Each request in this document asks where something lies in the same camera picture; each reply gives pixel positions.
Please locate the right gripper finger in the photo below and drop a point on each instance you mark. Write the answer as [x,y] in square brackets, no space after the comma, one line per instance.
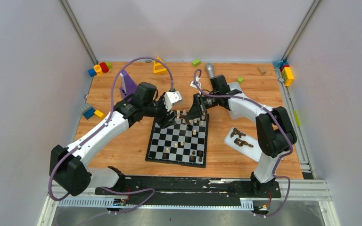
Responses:
[194,112]
[202,109]

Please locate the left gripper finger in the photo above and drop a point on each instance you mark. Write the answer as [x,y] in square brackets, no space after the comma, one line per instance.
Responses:
[162,122]
[171,118]

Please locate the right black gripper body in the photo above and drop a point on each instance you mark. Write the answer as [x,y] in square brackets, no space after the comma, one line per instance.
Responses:
[208,101]

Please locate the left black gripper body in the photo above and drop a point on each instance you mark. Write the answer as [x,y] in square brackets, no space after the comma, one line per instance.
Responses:
[166,117]

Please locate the black white chessboard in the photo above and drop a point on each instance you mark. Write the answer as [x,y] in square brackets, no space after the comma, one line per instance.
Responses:
[182,144]

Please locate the silver microphone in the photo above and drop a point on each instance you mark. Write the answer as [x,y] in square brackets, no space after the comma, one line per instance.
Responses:
[209,67]

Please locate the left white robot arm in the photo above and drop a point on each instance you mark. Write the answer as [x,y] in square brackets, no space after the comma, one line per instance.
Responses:
[69,165]

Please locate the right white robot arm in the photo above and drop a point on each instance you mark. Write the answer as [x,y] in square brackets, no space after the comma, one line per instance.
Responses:
[275,133]

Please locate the dark chess pieces pile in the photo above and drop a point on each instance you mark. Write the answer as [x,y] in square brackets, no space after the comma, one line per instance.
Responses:
[237,134]

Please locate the white box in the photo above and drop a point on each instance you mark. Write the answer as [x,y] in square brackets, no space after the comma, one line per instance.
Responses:
[236,110]

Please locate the purple metronome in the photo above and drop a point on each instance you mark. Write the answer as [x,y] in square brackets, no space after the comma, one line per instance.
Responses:
[128,86]

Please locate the green block top centre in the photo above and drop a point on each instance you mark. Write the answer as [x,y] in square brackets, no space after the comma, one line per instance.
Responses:
[196,62]

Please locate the yellow triangle toy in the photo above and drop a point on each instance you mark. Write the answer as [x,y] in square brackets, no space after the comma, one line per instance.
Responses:
[158,67]

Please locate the white box lid tray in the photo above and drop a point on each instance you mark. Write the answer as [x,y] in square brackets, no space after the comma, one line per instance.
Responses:
[253,153]

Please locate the small yellow block left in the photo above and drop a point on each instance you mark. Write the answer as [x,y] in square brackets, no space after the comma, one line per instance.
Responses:
[99,114]

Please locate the brown wooden block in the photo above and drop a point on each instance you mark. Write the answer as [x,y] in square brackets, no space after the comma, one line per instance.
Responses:
[262,70]

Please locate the red cylinder block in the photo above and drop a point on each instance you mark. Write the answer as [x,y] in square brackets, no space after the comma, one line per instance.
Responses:
[104,67]

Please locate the grey blue brick left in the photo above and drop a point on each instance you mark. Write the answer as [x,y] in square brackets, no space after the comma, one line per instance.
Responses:
[87,110]

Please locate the yellow cylinder block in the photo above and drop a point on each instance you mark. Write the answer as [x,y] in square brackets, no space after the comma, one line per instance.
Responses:
[98,70]

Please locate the blue block left corner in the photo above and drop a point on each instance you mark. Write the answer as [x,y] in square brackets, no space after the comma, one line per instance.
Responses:
[92,72]

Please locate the yellow brick stack right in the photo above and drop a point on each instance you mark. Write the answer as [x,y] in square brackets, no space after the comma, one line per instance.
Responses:
[287,76]

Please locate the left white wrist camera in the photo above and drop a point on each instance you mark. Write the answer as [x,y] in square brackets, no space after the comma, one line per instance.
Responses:
[171,99]

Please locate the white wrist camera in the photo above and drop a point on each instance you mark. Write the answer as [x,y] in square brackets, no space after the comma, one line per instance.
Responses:
[171,99]
[196,85]

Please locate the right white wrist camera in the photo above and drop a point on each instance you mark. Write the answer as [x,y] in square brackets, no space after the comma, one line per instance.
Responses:
[196,85]

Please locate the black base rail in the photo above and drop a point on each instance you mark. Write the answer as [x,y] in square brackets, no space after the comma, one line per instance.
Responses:
[184,191]

